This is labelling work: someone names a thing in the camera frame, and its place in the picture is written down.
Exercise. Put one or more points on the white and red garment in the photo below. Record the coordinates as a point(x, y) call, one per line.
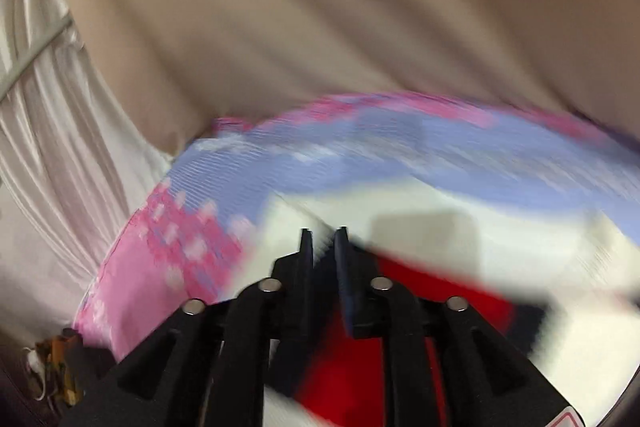
point(450, 247)

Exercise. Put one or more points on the white curtain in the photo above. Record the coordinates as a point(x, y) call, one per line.
point(55, 127)

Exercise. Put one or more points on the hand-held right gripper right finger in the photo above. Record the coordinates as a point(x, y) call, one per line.
point(342, 257)

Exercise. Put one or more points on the pink and blue printed blanket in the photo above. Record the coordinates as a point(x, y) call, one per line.
point(310, 157)

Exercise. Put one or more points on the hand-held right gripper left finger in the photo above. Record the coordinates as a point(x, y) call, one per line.
point(306, 252)

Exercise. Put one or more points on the orange and dark clutter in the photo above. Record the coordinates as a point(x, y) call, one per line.
point(52, 364)

